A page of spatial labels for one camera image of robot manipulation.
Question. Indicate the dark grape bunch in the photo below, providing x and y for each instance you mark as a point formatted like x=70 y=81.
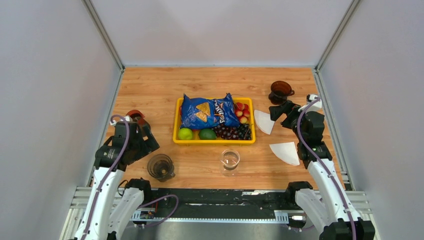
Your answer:
x=242 y=132

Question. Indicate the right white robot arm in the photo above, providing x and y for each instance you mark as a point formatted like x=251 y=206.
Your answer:
x=331 y=212

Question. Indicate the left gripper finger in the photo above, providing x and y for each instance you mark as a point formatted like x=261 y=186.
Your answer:
x=144 y=124
x=150 y=141

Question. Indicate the brown coffee dripper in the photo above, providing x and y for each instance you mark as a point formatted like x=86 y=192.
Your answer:
x=280 y=91

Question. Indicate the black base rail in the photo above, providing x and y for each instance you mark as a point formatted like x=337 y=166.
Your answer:
x=220 y=204

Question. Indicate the white coffee filter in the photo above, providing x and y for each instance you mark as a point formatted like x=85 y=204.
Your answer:
x=287 y=152
x=263 y=121

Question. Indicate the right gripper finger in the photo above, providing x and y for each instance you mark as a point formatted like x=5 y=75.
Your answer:
x=287 y=123
x=276 y=111

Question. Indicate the brown glass cup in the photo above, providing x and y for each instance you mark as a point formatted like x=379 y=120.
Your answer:
x=135 y=115

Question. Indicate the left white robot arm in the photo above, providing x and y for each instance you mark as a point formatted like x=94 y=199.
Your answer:
x=102 y=221

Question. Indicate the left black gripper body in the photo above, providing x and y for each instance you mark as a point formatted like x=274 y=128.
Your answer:
x=139 y=146

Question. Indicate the red lychee bunch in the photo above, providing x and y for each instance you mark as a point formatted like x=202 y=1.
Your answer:
x=242 y=111

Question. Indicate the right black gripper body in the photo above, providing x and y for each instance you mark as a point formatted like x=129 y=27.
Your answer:
x=294 y=114

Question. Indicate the yellow-green lime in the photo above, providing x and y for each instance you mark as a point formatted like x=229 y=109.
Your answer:
x=185 y=134

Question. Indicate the dark green lime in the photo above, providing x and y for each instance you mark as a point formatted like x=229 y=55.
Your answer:
x=207 y=134

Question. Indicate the clear glass beaker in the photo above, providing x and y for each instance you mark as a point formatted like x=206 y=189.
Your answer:
x=230 y=160

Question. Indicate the blue chips bag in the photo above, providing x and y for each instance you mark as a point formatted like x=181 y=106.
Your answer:
x=202 y=113

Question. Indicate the yellow plastic tray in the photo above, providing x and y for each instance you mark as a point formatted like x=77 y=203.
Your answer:
x=196 y=141

